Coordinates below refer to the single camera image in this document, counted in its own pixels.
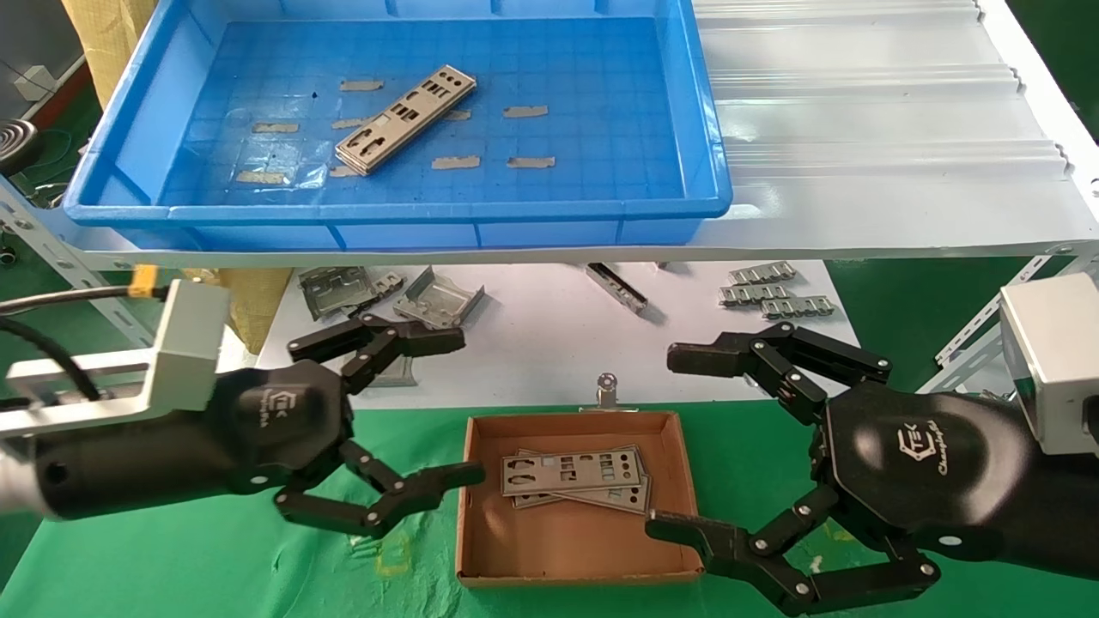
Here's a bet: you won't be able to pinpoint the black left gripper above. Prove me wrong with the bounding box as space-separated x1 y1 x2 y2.
34 313 487 540

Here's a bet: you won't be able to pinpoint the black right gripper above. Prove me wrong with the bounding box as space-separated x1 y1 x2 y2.
644 322 1099 616

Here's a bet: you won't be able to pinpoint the brown cardboard box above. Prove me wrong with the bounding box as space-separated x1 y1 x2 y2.
455 410 705 589

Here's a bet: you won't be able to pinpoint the blue plastic tray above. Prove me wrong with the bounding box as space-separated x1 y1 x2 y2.
62 0 733 252

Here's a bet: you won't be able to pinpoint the silver binder clip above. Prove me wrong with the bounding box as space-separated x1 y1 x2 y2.
580 372 641 415

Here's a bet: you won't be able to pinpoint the white paper sheet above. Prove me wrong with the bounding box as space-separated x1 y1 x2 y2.
240 260 862 411

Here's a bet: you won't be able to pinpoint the gray metal connector strip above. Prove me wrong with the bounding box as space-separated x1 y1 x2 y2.
762 295 838 320
719 283 792 307
729 262 798 286

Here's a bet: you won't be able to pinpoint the long gray metal bar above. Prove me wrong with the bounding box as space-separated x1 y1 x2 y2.
586 263 648 313

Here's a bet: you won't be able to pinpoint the clear plastic film patch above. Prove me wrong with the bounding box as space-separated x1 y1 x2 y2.
273 159 329 191

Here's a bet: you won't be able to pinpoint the stacked metal I/O shield plates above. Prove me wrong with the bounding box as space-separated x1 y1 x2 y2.
333 64 476 177

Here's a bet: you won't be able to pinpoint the slotted steel angle brace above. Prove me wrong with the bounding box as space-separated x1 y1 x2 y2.
923 253 1099 396
0 176 185 361

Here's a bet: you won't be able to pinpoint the green table cloth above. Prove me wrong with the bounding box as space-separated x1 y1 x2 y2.
0 403 1099 618

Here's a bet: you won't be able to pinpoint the black coiled object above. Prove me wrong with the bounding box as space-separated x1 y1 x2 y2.
0 118 39 177

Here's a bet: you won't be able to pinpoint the white power socket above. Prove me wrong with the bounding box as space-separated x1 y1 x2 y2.
13 64 59 102

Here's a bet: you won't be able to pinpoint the flat gray metal bracket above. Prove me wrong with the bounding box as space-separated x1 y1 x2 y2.
365 350 420 389

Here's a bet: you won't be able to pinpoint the gray stamped metal bracket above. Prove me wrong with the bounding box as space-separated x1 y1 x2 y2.
298 266 379 321

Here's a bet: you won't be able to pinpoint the gray left wrist camera box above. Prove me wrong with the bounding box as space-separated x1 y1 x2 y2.
153 279 230 415

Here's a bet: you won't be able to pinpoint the gray wrist camera box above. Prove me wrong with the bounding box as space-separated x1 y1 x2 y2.
999 273 1099 457
153 279 230 415

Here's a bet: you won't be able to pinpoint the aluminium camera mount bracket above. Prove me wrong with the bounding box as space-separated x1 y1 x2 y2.
0 354 177 439

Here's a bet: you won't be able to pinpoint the gray right wrist camera box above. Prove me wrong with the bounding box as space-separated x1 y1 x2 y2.
999 273 1099 457

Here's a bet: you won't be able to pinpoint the black cable yellow connector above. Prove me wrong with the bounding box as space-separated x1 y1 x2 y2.
0 264 168 314

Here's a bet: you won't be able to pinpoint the plain black cable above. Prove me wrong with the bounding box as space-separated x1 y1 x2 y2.
0 316 91 403

